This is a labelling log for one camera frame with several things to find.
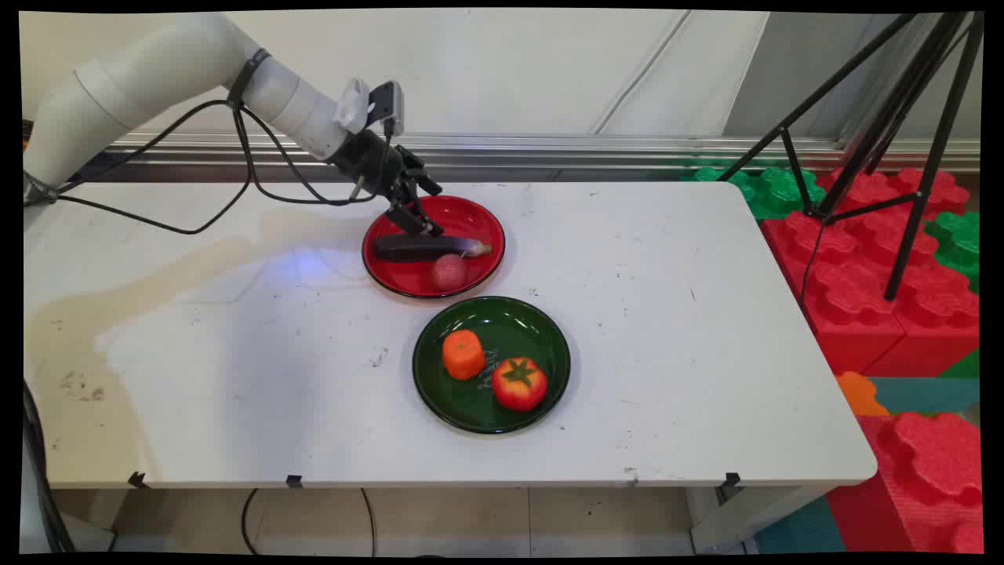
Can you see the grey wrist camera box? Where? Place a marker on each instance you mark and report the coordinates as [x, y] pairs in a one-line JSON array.
[[384, 102]]

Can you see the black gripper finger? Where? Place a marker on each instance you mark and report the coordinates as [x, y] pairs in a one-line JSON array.
[[422, 179], [414, 216]]

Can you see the black camera tripod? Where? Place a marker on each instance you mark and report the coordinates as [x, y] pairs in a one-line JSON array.
[[910, 102]]

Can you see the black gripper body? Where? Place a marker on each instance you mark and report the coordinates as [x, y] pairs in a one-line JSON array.
[[367, 159]]

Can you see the teal foam mat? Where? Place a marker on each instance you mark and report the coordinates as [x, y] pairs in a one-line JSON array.
[[929, 395]]

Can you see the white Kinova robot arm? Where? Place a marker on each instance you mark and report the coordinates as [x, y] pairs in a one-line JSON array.
[[165, 74]]

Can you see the pink toy peach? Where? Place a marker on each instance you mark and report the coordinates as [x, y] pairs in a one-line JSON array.
[[449, 273]]

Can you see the orange toy carrot piece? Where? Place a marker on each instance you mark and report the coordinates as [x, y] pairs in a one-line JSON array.
[[463, 355]]

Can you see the white table leg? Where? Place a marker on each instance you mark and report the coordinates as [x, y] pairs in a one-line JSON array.
[[745, 522]]

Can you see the red round plate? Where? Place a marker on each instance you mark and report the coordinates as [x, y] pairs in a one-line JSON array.
[[463, 216]]

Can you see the silver metal wall rail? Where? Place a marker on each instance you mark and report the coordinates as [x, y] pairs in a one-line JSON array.
[[549, 149]]

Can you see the purple toy eggplant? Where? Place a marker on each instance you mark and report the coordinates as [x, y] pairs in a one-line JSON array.
[[408, 248]]

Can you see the dark green round plate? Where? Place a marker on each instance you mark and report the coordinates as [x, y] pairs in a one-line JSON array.
[[510, 322]]

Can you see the red toy tomato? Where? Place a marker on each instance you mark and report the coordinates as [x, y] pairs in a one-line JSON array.
[[519, 386]]

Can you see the green foam block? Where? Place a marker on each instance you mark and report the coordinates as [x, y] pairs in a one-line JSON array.
[[773, 191], [958, 239]]

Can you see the orange foam piece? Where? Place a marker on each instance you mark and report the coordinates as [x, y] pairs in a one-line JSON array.
[[860, 395]]

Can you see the large red foam block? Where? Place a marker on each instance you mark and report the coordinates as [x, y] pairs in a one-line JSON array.
[[855, 306]]

